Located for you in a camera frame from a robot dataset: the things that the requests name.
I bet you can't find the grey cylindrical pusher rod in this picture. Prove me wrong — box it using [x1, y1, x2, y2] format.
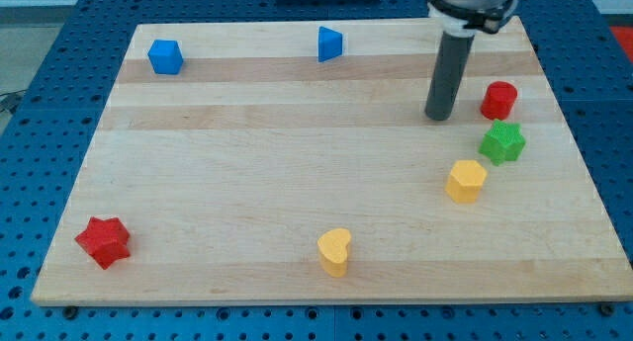
[424, 32, 474, 121]

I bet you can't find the green star block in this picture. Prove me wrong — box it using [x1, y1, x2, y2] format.
[479, 119, 526, 166]

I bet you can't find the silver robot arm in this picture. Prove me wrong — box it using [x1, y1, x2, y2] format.
[423, 0, 519, 121]

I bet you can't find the wooden board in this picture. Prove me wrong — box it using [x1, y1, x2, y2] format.
[31, 18, 632, 306]

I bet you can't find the red star block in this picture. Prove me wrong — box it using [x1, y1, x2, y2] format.
[74, 216, 131, 270]

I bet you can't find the red cylinder block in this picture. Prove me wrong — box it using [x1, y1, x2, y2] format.
[480, 81, 518, 120]

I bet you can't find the blue triangle block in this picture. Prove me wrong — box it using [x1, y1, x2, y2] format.
[317, 27, 343, 62]

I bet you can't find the yellow hexagon block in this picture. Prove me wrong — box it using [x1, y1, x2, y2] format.
[445, 160, 488, 204]

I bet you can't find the yellow heart block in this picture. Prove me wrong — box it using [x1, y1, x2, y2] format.
[316, 227, 352, 278]

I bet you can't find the blue cube block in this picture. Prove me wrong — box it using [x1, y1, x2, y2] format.
[147, 40, 184, 75]

